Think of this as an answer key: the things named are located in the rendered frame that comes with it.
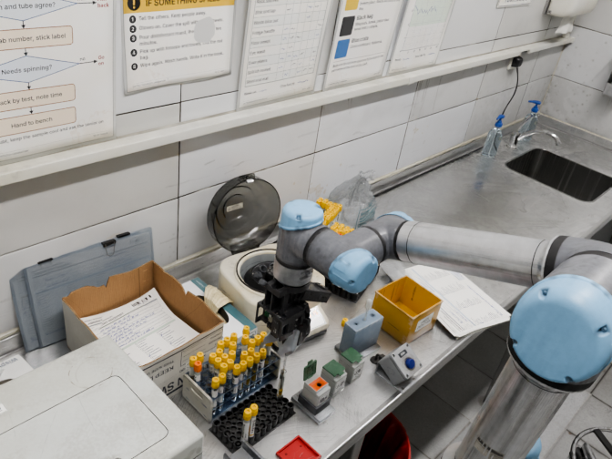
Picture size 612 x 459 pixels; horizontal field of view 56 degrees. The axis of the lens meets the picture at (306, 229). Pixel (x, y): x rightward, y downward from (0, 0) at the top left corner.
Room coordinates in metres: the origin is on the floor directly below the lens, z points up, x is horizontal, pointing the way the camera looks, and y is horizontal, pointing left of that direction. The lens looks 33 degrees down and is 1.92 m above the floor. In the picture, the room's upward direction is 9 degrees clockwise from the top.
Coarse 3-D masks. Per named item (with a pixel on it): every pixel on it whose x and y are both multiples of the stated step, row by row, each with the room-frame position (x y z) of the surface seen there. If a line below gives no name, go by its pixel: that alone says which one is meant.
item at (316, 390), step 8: (312, 376) 0.92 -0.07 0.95; (320, 376) 0.92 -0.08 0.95; (304, 384) 0.89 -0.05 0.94; (312, 384) 0.89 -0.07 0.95; (320, 384) 0.90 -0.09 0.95; (304, 392) 0.89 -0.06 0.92; (312, 392) 0.88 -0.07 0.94; (320, 392) 0.88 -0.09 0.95; (328, 392) 0.89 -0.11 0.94; (312, 400) 0.88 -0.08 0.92; (320, 400) 0.87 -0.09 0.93
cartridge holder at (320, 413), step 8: (296, 400) 0.90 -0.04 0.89; (304, 400) 0.88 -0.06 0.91; (328, 400) 0.89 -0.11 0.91; (304, 408) 0.88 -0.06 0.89; (312, 408) 0.87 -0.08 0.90; (320, 408) 0.87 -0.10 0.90; (328, 408) 0.89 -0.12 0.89; (312, 416) 0.86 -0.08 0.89; (320, 416) 0.86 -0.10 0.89; (328, 416) 0.87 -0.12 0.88
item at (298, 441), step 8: (296, 440) 0.80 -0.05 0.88; (304, 440) 0.80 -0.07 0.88; (280, 448) 0.77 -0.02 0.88; (288, 448) 0.78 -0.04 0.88; (296, 448) 0.78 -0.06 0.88; (304, 448) 0.78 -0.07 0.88; (312, 448) 0.78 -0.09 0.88; (280, 456) 0.75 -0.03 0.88; (288, 456) 0.76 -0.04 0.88; (296, 456) 0.76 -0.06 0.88; (304, 456) 0.76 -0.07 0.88; (312, 456) 0.77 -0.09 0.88; (320, 456) 0.76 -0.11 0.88
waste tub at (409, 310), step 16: (384, 288) 1.26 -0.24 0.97; (400, 288) 1.31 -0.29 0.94; (416, 288) 1.29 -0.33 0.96; (384, 304) 1.21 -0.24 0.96; (400, 304) 1.31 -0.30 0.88; (416, 304) 1.28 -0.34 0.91; (432, 304) 1.25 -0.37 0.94; (384, 320) 1.20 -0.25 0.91; (400, 320) 1.17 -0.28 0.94; (416, 320) 1.16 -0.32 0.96; (432, 320) 1.22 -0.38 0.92; (400, 336) 1.16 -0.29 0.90; (416, 336) 1.18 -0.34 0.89
